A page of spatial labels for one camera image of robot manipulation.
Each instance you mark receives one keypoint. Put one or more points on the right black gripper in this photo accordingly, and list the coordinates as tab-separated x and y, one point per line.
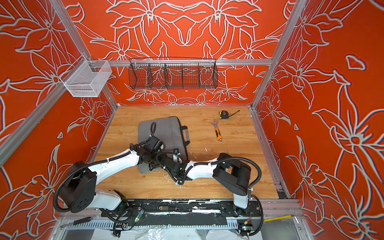
167	162

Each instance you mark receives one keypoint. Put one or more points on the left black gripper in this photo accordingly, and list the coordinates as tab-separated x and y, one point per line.
155	165

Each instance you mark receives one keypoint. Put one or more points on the grey zippered laptop bag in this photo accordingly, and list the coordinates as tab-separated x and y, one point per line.
170	131

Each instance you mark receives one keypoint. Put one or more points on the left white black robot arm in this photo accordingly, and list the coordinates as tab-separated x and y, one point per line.
78	191

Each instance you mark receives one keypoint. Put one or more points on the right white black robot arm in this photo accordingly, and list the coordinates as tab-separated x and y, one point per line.
236	174

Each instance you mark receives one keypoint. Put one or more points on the yellow black tape measure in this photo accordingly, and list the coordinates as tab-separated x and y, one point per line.
226	115

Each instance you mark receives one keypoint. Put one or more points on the orange handled adjustable wrench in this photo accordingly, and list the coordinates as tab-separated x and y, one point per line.
217	131

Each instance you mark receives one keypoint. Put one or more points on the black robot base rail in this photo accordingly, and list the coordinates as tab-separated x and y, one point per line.
198	213

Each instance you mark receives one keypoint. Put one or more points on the black wire wall basket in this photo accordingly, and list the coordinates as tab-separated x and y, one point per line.
173	74

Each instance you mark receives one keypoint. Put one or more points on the white wire mesh basket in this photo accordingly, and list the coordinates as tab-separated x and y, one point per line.
87	78

